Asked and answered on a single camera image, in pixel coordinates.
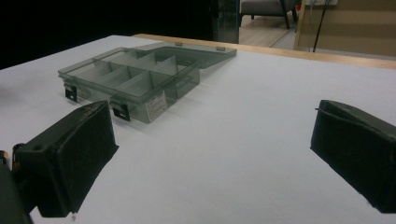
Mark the grey upholstered chair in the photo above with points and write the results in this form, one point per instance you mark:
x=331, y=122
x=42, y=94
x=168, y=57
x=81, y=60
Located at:
x=269, y=7

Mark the dark glass cabinet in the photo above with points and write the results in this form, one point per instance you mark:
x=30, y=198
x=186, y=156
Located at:
x=225, y=20

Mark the clear grey compartment organizer box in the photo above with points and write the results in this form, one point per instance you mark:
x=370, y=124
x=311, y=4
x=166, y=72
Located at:
x=137, y=77

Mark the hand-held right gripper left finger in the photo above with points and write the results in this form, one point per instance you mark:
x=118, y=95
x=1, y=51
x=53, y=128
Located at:
x=71, y=161

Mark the light wooden panel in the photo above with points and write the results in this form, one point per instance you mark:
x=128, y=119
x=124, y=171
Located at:
x=351, y=28

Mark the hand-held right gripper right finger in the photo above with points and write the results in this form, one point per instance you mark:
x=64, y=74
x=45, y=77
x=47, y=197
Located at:
x=358, y=149

